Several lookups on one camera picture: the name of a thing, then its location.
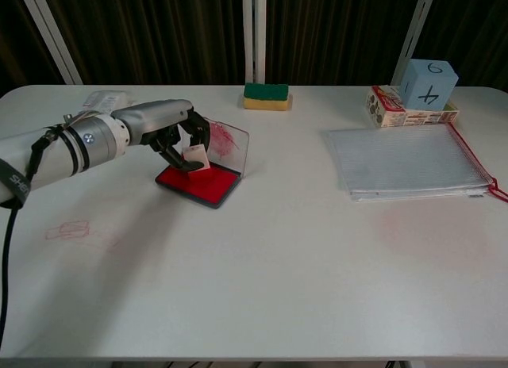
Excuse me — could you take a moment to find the white wet wipes pack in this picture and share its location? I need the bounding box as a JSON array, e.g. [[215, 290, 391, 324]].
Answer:
[[81, 90, 135, 109]]

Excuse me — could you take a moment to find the red white snack box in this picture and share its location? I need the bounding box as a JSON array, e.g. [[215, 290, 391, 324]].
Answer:
[[364, 84, 461, 129]]

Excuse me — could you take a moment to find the white red rubber stamp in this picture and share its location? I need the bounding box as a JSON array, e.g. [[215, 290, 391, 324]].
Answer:
[[181, 144, 210, 182]]

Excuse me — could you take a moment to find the red ink pad clear lid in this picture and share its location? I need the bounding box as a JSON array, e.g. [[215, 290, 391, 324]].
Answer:
[[154, 120, 252, 210]]

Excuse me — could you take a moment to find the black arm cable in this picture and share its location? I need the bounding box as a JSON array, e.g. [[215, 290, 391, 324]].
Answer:
[[0, 203, 21, 347]]

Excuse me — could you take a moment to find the white frame post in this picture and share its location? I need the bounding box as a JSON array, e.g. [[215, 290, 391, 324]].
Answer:
[[241, 0, 267, 86], [390, 0, 438, 86], [17, 0, 85, 86]]

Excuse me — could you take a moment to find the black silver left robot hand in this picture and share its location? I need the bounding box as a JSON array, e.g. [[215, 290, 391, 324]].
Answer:
[[110, 99, 212, 172]]

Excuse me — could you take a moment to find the blue foam number cube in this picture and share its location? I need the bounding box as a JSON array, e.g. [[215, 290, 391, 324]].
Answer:
[[398, 58, 460, 112]]

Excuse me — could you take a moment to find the green yellow sponge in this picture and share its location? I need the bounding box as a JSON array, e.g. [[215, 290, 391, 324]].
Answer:
[[242, 82, 290, 113]]

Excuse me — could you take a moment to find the clear mesh zipper pouch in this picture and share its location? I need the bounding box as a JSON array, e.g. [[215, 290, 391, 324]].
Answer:
[[325, 122, 508, 205]]

